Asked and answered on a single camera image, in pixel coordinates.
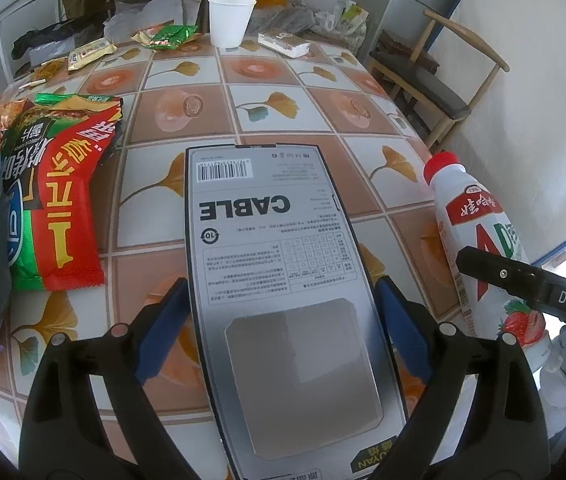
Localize grey cable box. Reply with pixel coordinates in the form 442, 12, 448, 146
184, 144, 407, 479

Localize white yogurt drink bottle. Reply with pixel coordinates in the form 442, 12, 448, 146
423, 152, 550, 370

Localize white paper cup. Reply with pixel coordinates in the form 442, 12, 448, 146
208, 0, 257, 49

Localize white mattress blue edge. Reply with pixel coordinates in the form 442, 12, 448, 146
444, 0, 566, 260

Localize red green noodle bag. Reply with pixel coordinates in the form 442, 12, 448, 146
1, 93, 123, 292

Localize floral patterned tablecloth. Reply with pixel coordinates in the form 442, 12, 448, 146
0, 34, 480, 480

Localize wooden chair black seat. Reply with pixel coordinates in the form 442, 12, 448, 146
369, 8, 510, 151

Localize green pea snack bag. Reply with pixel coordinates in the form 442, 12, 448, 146
147, 24, 199, 51

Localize yellow cracker packet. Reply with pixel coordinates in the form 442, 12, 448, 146
67, 38, 117, 72

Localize yellow orange snack bag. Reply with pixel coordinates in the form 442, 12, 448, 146
131, 22, 172, 48

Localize brown white small box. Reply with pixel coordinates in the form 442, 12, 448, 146
257, 29, 310, 58

